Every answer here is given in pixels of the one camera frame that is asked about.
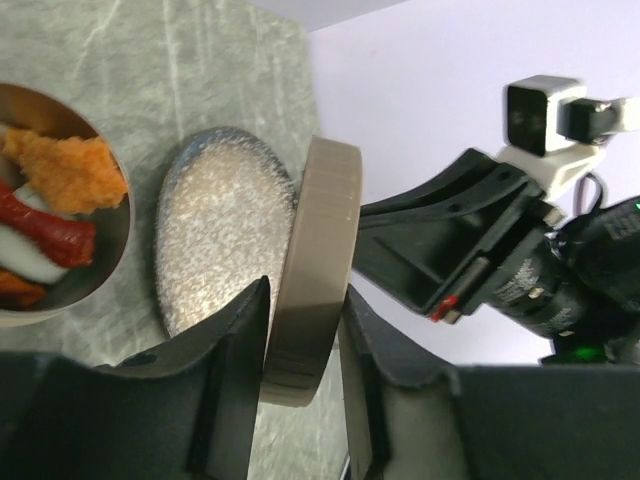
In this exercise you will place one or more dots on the right steel lunch container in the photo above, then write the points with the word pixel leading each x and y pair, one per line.
pixel 23 107

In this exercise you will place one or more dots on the brown glazed meat piece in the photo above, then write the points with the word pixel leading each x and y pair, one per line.
pixel 18 294

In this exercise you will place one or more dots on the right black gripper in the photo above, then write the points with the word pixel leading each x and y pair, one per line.
pixel 474 234

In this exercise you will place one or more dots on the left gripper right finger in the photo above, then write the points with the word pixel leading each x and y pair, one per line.
pixel 411 415

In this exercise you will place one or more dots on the speckled ceramic plate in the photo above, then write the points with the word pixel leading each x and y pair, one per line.
pixel 224 219

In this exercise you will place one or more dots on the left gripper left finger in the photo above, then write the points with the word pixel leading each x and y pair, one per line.
pixel 185 409

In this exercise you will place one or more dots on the orange fried nugget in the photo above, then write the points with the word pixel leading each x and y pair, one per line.
pixel 73 175

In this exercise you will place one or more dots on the brown lid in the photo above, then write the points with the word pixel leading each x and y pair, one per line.
pixel 316 274

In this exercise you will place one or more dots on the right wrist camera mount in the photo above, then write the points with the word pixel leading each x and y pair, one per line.
pixel 556 134

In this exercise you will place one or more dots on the orange red meat piece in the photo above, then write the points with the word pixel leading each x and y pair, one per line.
pixel 68 243

